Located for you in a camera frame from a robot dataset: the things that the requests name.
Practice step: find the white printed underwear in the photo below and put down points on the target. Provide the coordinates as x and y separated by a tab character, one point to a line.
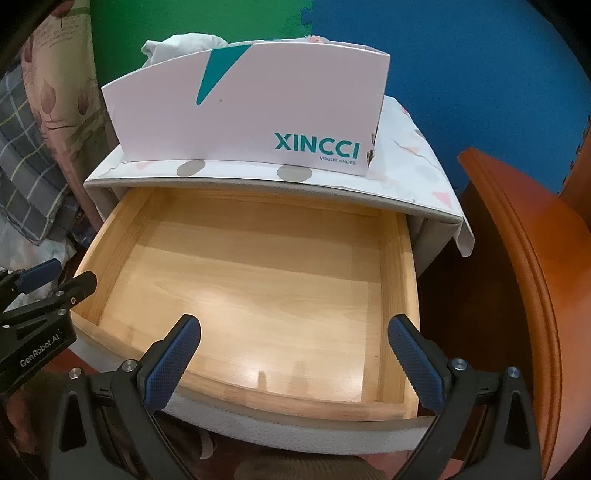
314	39

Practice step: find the white crumpled plastic sheet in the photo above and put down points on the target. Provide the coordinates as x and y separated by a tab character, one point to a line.
62	251

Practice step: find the blue foam mat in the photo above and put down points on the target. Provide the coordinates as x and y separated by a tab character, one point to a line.
461	69

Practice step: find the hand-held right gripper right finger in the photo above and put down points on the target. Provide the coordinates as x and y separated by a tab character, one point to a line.
415	364

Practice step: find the green foam mat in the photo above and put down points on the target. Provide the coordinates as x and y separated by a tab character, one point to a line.
184	23

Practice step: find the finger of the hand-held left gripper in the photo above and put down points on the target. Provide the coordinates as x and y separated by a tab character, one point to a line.
41	273
76	288

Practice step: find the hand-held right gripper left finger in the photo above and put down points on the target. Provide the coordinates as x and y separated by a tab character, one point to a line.
173	364

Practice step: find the white shoe box teal print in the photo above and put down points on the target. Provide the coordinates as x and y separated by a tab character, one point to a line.
277	101

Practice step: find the grey plaid blanket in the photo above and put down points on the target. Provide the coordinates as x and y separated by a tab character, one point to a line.
27	152

